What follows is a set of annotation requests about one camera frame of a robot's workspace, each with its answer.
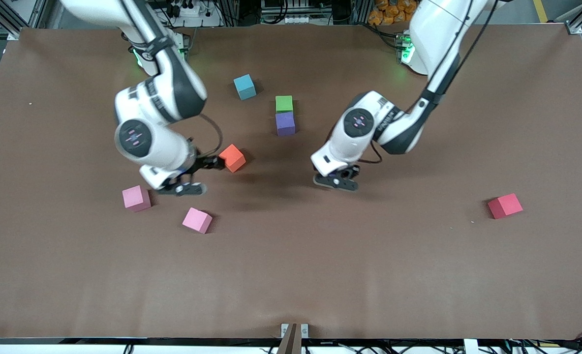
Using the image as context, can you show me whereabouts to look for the pink foam cube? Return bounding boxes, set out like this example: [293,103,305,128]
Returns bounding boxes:
[182,207,214,235]
[122,185,152,213]

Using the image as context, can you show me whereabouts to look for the purple foam cube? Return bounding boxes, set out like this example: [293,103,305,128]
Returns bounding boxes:
[276,112,296,137]

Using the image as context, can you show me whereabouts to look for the red foam cube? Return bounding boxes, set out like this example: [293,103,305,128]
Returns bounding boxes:
[487,193,524,220]

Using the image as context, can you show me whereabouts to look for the orange foam cube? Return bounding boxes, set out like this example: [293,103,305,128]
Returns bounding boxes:
[219,144,247,173]

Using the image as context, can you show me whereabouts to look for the cyan foam cube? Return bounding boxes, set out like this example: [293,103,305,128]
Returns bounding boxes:
[233,74,257,101]

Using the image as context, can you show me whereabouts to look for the brown table mat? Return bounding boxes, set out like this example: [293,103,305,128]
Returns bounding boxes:
[0,22,582,340]

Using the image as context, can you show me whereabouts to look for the white power strip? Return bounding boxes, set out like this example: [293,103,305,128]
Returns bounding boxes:
[165,0,203,18]

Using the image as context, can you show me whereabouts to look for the white electronics box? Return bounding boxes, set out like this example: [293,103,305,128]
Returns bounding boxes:
[260,0,321,25]

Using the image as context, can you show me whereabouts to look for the orange netted fruit bag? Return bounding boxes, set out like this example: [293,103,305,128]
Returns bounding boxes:
[368,0,423,26]

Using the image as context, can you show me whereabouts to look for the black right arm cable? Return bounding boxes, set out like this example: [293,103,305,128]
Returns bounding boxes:
[199,113,223,157]

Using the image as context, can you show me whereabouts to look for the metal bracket with brown post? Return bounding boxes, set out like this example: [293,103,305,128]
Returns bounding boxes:
[277,323,309,354]

